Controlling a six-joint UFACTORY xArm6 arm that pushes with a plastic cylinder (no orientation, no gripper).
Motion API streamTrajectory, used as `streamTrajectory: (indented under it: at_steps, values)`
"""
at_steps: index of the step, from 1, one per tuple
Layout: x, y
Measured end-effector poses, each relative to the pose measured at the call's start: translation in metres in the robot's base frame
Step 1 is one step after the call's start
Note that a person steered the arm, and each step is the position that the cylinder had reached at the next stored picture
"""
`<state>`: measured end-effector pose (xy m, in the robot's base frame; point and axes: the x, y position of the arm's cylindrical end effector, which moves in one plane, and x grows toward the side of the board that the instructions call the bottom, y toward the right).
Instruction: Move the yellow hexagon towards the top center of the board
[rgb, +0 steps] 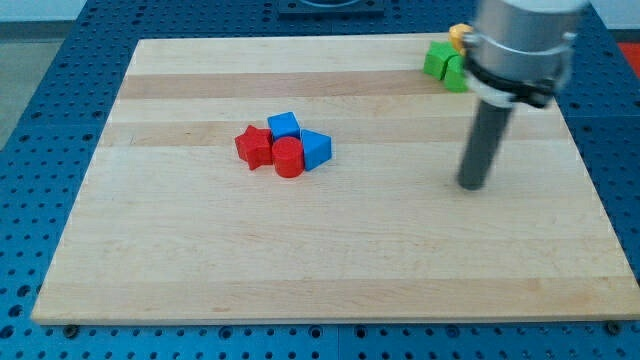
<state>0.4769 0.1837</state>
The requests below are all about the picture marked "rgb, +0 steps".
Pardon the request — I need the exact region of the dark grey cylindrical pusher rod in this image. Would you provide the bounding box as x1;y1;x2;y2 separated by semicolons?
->
457;100;513;191

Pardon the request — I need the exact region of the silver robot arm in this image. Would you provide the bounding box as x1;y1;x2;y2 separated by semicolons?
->
457;0;588;191

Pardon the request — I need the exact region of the yellow hexagon block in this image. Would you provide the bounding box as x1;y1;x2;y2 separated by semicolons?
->
449;23;473;56

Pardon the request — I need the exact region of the light wooden board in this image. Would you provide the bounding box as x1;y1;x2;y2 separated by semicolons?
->
32;34;639;325

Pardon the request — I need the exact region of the green rounded block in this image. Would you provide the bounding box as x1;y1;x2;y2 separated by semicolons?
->
443;55;468;93

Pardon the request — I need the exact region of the green cube block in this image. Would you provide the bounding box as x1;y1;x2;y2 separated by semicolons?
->
423;41;459;80

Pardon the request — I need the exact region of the blue triangular block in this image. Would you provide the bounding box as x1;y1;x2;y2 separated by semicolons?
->
301;129;332;171

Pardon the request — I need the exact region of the red cylinder block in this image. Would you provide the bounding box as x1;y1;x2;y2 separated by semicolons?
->
272;136;305;178

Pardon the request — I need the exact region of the blue cube block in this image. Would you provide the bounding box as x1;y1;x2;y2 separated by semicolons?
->
267;112;300;140

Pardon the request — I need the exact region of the red star block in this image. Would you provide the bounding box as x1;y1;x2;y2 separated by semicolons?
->
234;125;273;170

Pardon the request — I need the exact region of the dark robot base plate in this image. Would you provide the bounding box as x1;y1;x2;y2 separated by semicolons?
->
273;0;386;18

